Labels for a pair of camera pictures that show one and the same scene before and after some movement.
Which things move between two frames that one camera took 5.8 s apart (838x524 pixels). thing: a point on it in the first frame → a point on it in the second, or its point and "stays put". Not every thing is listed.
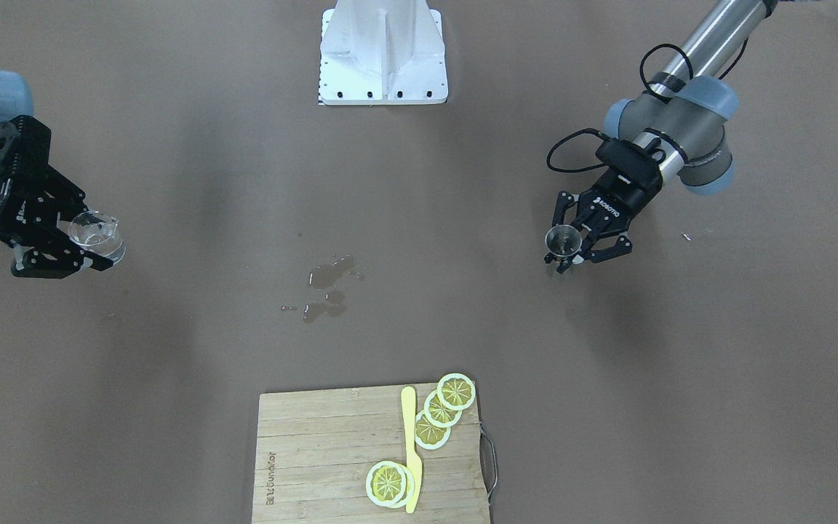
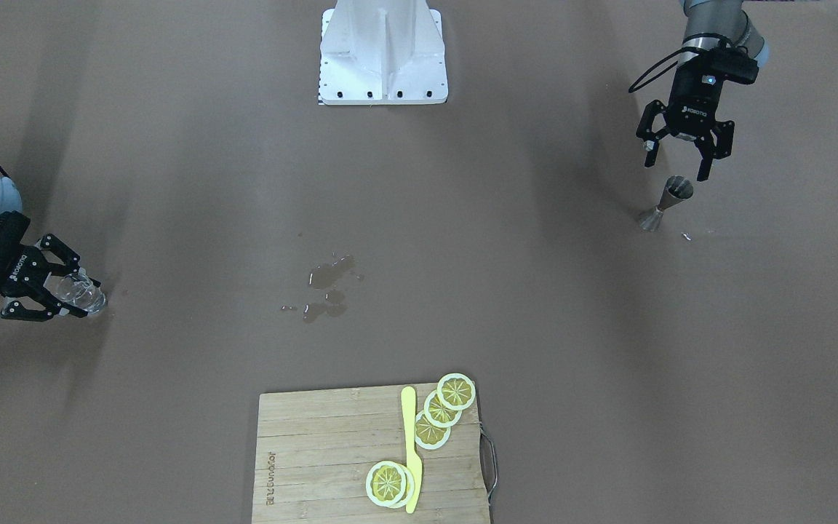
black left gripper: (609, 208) → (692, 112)
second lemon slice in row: (439, 415) stays put
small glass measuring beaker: (98, 233) → (76, 288)
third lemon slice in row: (429, 436) stays put
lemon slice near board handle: (456, 391) stays put
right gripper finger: (69, 199) → (69, 257)
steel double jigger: (563, 241) → (676, 188)
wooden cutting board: (315, 448) stays put
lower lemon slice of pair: (409, 488) stays put
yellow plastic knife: (408, 401) stays put
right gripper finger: (57, 259) → (15, 310)
